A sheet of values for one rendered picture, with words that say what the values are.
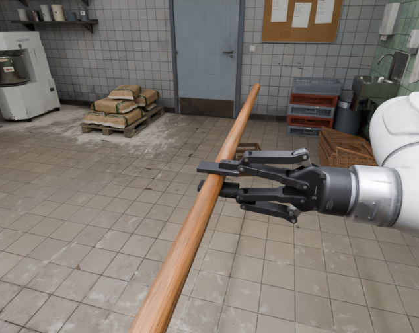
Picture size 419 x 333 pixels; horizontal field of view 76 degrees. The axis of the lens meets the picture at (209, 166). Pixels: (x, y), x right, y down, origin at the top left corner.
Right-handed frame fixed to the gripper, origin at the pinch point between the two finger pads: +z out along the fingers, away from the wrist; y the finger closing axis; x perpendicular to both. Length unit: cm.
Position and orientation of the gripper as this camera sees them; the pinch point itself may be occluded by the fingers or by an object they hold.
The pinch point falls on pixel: (218, 178)
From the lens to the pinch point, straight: 46.3
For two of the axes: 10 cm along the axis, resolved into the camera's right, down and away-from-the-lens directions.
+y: 0.1, 8.9, 4.6
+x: 2.4, -4.5, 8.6
